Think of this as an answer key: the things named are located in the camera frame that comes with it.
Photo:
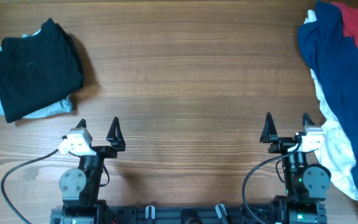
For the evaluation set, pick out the black folded shirt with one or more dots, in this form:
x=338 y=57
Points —
x=61 y=67

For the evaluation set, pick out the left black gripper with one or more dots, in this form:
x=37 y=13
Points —
x=116 y=142

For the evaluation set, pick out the light blue folded shirt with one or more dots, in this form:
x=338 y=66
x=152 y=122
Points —
x=62 y=106

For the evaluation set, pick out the blue polo shirt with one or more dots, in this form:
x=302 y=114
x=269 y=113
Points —
x=334 y=59

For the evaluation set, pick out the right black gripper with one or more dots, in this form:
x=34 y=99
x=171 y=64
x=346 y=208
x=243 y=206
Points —
x=269 y=135

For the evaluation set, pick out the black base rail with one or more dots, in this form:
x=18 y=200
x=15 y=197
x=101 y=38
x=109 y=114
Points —
x=257 y=213

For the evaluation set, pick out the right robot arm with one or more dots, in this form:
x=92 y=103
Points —
x=306 y=184

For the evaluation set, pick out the white shirt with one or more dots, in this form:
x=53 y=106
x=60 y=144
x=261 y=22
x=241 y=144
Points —
x=335 y=152

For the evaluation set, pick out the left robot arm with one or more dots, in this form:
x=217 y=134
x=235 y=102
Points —
x=80 y=186

